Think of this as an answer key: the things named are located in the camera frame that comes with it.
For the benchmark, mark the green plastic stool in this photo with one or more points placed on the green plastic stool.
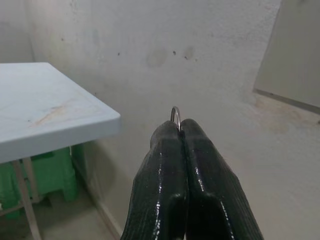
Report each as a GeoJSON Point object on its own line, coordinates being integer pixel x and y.
{"type": "Point", "coordinates": [55, 175]}

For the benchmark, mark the beige door panel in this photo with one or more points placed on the beige door panel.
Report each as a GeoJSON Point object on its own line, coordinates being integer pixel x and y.
{"type": "Point", "coordinates": [295, 62]}

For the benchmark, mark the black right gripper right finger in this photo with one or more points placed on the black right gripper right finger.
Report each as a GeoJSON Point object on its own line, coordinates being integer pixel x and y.
{"type": "Point", "coordinates": [212, 187]}

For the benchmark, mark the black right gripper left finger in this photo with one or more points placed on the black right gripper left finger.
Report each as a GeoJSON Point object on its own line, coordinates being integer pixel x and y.
{"type": "Point", "coordinates": [162, 175]}

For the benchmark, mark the light blue folding table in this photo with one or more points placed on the light blue folding table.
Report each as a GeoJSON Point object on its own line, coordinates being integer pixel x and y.
{"type": "Point", "coordinates": [37, 100]}

